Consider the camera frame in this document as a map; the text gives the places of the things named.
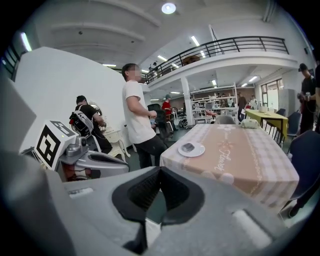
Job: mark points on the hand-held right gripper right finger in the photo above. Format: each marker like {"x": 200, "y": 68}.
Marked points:
{"x": 220, "y": 225}

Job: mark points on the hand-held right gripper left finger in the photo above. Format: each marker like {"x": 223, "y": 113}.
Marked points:
{"x": 87, "y": 212}

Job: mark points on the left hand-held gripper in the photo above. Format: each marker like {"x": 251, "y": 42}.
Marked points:
{"x": 50, "y": 145}

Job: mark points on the white plate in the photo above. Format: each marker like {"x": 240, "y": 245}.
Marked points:
{"x": 199, "y": 151}

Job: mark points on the white vanity table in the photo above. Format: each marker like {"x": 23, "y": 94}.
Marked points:
{"x": 115, "y": 137}

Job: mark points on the table with pink checkered cloth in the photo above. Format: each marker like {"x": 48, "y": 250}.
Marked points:
{"x": 245, "y": 155}

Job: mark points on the white pillar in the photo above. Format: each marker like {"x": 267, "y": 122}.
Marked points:
{"x": 186, "y": 100}

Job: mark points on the grey shell chair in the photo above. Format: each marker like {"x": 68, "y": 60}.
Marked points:
{"x": 225, "y": 120}

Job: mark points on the pale green tissue pack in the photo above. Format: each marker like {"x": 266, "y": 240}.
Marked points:
{"x": 250, "y": 124}

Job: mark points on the dark blue chair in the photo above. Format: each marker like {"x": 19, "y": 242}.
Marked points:
{"x": 307, "y": 155}
{"x": 295, "y": 122}

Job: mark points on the yellow table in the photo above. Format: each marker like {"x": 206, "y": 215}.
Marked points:
{"x": 270, "y": 116}

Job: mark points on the white shelving rack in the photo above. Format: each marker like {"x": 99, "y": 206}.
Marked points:
{"x": 212, "y": 98}

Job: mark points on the round ceiling lamp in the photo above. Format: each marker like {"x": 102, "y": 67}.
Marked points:
{"x": 168, "y": 8}

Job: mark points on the black balcony railing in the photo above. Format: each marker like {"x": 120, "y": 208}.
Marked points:
{"x": 250, "y": 37}

